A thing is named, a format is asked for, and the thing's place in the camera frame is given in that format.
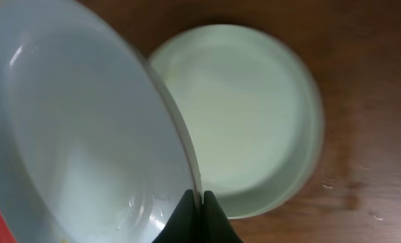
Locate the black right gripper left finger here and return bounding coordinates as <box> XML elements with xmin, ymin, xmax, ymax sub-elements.
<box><xmin>153</xmin><ymin>190</ymin><xmax>197</xmax><ymax>243</ymax></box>

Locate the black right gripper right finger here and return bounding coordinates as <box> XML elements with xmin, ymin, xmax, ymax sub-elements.
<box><xmin>200</xmin><ymin>190</ymin><xmax>243</xmax><ymax>243</ymax></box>

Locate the green plate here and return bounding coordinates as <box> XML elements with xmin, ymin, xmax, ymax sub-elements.
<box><xmin>149</xmin><ymin>24</ymin><xmax>324</xmax><ymax>219</ymax></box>

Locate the light blue plate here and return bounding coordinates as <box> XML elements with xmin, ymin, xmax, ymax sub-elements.
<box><xmin>0</xmin><ymin>0</ymin><xmax>200</xmax><ymax>242</ymax></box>

